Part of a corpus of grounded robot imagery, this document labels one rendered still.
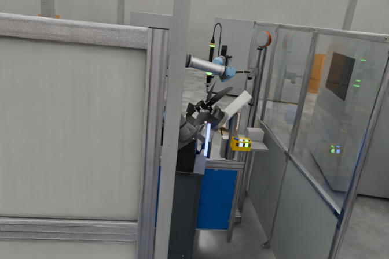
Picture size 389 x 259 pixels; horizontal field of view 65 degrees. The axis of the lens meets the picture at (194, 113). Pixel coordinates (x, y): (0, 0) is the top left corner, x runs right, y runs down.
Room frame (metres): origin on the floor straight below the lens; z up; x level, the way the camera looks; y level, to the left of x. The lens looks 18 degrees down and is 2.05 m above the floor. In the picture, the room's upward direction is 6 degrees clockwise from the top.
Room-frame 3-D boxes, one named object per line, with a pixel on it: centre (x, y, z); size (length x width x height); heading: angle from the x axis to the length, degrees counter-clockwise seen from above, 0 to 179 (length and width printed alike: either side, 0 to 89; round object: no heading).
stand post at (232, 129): (2.93, -0.41, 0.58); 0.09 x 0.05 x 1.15; 7
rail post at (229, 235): (2.43, -0.46, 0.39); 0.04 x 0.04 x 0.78; 7
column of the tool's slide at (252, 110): (3.23, -0.63, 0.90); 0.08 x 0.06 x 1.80; 42
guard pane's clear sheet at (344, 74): (2.83, -0.81, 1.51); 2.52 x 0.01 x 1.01; 7
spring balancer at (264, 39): (3.23, -0.63, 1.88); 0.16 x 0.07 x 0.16; 42
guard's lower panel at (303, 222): (2.83, -0.81, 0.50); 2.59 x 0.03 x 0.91; 7
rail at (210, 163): (2.38, -0.03, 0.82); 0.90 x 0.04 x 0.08; 97
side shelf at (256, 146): (2.93, -0.63, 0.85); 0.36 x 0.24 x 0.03; 7
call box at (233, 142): (2.43, -0.43, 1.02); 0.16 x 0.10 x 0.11; 97
